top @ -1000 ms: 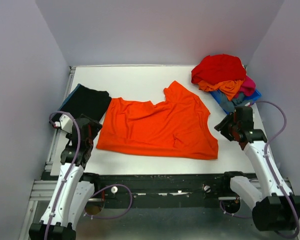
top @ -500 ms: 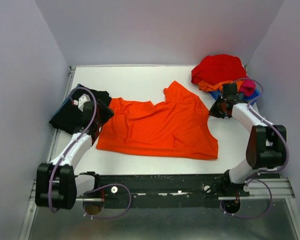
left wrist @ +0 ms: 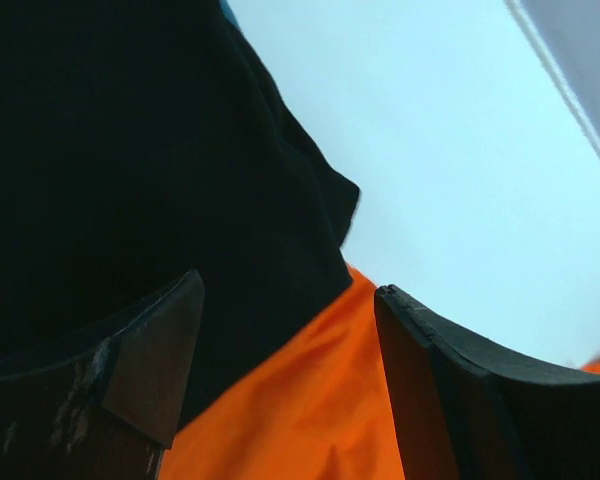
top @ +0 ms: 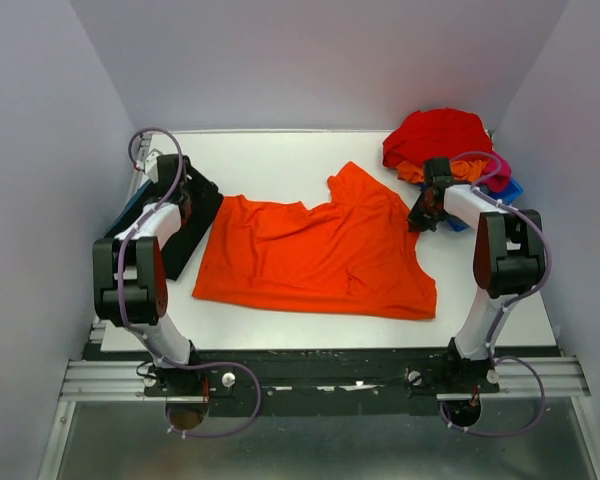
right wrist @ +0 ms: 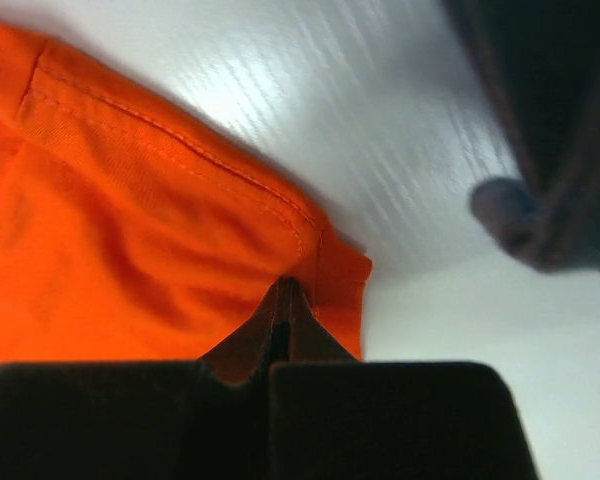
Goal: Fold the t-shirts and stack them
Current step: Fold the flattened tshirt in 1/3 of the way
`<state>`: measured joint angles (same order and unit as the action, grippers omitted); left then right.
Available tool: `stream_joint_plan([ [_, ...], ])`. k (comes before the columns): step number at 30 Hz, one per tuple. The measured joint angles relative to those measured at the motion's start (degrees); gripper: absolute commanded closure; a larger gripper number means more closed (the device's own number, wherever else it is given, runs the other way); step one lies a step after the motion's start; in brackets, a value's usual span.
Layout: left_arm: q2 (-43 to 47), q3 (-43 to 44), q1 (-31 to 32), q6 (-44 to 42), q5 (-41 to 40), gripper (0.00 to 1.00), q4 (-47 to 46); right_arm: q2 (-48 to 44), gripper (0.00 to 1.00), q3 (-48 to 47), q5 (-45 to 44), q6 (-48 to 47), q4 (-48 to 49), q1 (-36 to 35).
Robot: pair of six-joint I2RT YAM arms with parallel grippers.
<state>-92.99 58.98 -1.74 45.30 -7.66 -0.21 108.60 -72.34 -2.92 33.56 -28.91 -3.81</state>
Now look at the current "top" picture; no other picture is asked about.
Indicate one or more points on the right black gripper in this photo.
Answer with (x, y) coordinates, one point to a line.
(416, 222)

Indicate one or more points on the black t shirt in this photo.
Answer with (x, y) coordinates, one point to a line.
(198, 200)

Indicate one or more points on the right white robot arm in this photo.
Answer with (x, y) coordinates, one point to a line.
(511, 260)

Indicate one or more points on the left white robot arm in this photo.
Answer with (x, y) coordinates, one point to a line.
(149, 244)

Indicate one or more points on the magenta t shirt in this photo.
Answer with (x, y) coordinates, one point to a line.
(496, 174)

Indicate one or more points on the blue plastic bin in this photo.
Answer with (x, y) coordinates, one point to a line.
(510, 192)

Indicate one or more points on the red t shirt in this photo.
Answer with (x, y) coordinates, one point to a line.
(442, 132)

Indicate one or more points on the aluminium extrusion right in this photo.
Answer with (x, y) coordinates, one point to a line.
(510, 378)

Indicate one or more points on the aluminium extrusion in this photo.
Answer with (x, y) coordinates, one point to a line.
(102, 381)
(510, 378)

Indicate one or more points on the blue folded t shirt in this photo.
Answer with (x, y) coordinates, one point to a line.
(132, 209)

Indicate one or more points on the aluminium extrusion left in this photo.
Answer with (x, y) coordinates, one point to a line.
(102, 381)

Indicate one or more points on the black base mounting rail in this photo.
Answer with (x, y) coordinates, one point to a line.
(307, 383)

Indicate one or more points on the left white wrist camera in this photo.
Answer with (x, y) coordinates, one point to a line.
(149, 165)

